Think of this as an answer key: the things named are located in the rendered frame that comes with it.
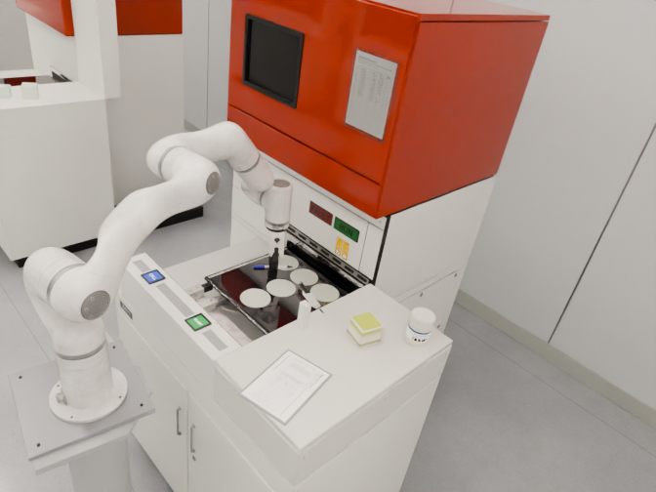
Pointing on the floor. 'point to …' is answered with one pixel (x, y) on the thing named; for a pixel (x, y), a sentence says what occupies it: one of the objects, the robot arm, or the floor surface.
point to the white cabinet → (377, 435)
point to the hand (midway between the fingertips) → (273, 262)
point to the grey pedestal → (97, 458)
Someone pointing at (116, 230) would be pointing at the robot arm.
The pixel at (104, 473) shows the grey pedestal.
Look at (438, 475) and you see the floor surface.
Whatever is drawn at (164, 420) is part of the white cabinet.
